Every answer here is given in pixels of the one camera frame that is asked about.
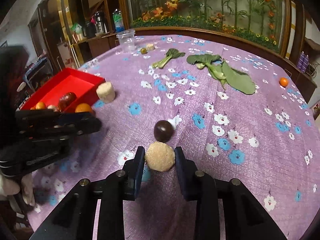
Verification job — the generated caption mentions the red date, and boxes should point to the red date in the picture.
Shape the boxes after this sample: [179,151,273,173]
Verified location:
[57,92,77,112]

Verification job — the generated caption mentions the large bok choy leaves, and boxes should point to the large bok choy leaves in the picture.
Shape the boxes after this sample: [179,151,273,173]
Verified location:
[187,54,256,95]

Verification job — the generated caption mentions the orange tangerine at tray edge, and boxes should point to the orange tangerine at tray edge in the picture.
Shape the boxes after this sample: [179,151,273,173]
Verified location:
[75,103,93,113]

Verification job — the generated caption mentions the round beige sugarcane piece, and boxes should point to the round beige sugarcane piece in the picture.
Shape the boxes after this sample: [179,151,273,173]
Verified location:
[96,81,116,103]

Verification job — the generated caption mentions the clear plastic cup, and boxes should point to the clear plastic cup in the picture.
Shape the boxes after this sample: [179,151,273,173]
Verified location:
[116,29,136,53]

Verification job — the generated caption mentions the far small orange kumquat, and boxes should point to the far small orange kumquat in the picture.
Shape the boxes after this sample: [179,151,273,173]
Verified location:
[279,77,289,88]

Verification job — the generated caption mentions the white sugarcane chunk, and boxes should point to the white sugarcane chunk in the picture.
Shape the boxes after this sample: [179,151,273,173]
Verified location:
[47,105,60,112]

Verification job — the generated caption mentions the purple floral tablecloth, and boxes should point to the purple floral tablecloth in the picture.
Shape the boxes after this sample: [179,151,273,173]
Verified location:
[28,36,319,239]

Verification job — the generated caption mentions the large yellow orange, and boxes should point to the large yellow orange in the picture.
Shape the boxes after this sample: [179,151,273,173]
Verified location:
[35,101,47,110]

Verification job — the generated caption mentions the black kettle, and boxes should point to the black kettle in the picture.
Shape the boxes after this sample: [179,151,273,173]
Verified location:
[85,21,96,39]

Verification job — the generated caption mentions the red tray box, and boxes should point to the red tray box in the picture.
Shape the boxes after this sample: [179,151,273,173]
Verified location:
[21,68,105,113]

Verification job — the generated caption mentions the small bok choy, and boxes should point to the small bok choy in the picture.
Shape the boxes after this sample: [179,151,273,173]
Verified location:
[152,48,185,69]

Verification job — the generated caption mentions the small beige chunk near cup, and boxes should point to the small beige chunk near cup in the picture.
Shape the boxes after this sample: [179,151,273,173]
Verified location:
[145,43,155,51]

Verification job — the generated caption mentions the green label water bottle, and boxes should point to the green label water bottle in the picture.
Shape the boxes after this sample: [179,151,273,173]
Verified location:
[113,9,125,33]

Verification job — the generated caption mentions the green white bag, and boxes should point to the green white bag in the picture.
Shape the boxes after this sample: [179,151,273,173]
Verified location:
[71,23,84,43]

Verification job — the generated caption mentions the round beige rice ball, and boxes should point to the round beige rice ball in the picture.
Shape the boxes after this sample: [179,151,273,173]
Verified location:
[145,141,175,172]

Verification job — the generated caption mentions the purple bottles pack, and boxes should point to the purple bottles pack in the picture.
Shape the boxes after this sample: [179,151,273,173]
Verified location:
[297,51,309,73]

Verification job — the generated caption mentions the steel black thermos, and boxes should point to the steel black thermos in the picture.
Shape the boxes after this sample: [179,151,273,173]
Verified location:
[94,11,107,34]

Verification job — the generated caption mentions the flower garden mural panel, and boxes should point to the flower garden mural panel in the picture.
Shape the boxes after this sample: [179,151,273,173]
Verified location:
[127,0,285,51]

